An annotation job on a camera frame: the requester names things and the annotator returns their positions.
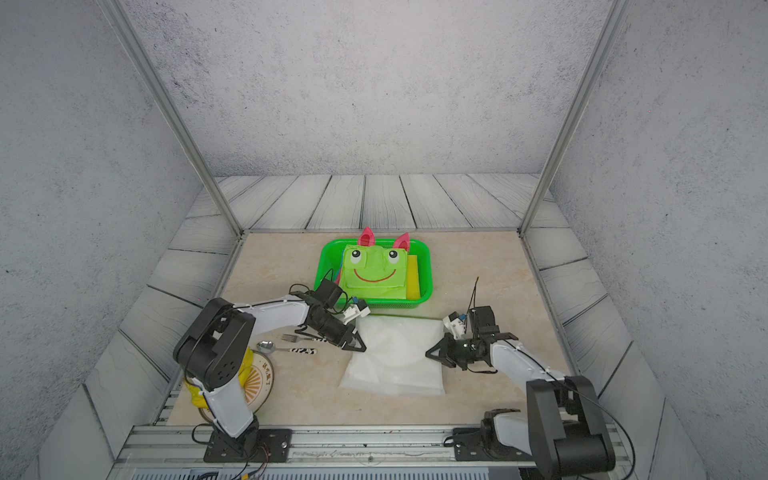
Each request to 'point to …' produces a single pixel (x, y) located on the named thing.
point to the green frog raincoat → (373, 272)
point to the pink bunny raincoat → (367, 238)
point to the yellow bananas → (196, 394)
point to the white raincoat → (395, 358)
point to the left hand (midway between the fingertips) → (366, 350)
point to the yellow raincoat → (412, 278)
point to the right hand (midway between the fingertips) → (431, 354)
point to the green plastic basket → (378, 242)
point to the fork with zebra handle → (295, 339)
